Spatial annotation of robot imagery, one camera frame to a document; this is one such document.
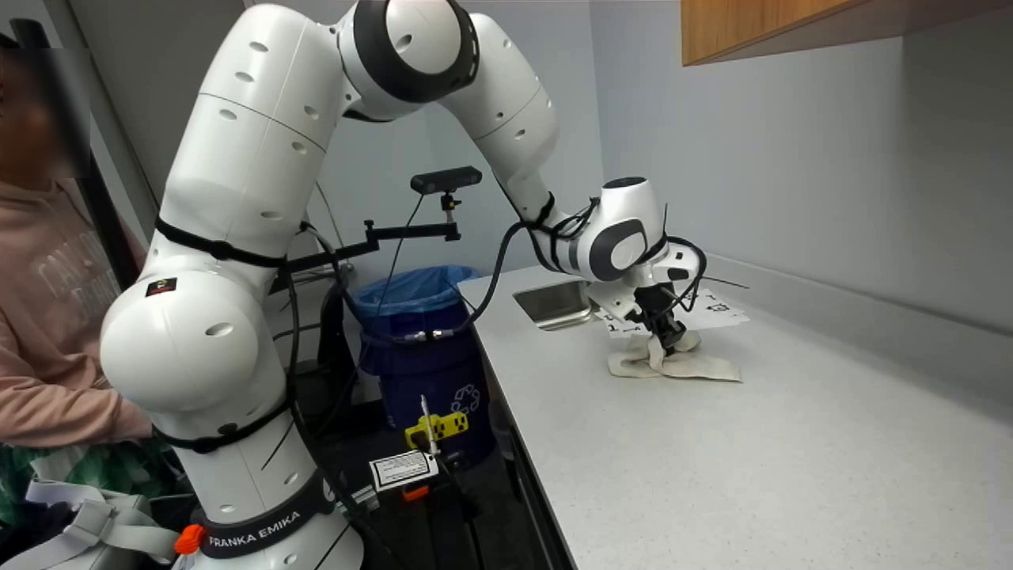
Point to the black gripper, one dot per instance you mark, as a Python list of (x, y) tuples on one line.
[(654, 311)]

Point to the cream cloth towel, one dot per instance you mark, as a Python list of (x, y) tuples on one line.
[(691, 363)]

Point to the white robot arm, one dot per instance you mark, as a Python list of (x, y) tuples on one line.
[(192, 341)]

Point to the white paper sheet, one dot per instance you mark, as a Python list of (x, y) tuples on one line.
[(710, 311)]

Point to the stainless steel sink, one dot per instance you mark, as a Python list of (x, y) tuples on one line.
[(556, 306)]

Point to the yellow clamp tool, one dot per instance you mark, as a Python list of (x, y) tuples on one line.
[(430, 432)]

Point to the blue trash bin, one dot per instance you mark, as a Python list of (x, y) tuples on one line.
[(415, 344)]

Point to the white label tag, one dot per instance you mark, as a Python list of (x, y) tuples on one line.
[(404, 469)]

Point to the green patterned cloth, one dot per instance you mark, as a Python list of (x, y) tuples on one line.
[(128, 467)]

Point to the person in pink shirt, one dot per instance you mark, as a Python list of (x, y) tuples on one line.
[(54, 280)]

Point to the wooden wall cabinet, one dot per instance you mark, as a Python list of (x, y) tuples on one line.
[(729, 30)]

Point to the grey strap bag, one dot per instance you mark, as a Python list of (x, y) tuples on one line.
[(94, 529)]

